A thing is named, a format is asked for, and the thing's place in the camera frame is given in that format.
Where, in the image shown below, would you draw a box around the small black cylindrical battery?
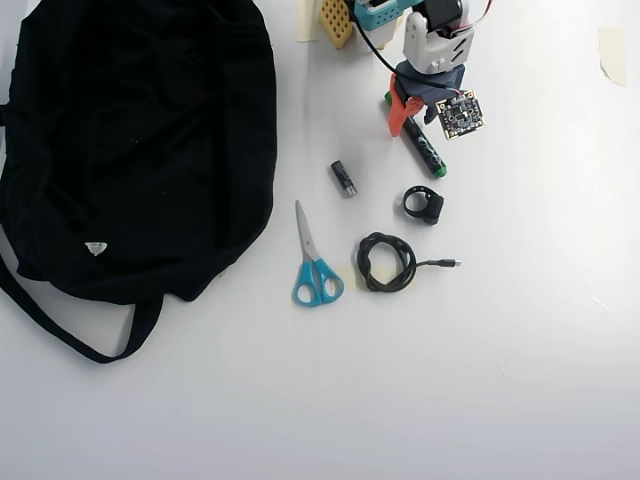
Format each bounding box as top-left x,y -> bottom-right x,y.
328,160 -> 359,199

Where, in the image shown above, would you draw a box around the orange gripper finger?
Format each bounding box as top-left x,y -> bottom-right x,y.
387,73 -> 427,138

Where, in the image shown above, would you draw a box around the black camera cable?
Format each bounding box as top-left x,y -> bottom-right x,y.
352,19 -> 454,96

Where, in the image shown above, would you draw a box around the coiled black usb cable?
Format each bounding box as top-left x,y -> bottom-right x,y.
356,231 -> 463,294

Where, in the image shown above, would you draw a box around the black fabric bag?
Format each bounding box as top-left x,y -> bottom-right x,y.
0,0 -> 279,365

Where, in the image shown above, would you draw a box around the black ring clamp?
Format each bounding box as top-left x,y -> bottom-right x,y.
402,184 -> 445,226

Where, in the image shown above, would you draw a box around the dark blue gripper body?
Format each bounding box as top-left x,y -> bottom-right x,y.
392,62 -> 467,104

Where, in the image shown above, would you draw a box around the yellow perforated block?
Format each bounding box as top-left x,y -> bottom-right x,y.
318,0 -> 355,50

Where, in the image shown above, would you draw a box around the beige masking tape piece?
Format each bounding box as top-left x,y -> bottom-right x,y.
294,0 -> 321,42
597,25 -> 627,87

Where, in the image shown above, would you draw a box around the red white servo wire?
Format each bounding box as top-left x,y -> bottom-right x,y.
462,0 -> 497,32

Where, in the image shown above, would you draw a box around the bare camera circuit board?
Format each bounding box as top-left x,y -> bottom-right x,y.
433,88 -> 487,143

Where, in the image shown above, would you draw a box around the blue handled scissors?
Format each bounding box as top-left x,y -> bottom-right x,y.
291,199 -> 345,308

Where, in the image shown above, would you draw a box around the green marker pen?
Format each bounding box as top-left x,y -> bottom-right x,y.
383,89 -> 448,180

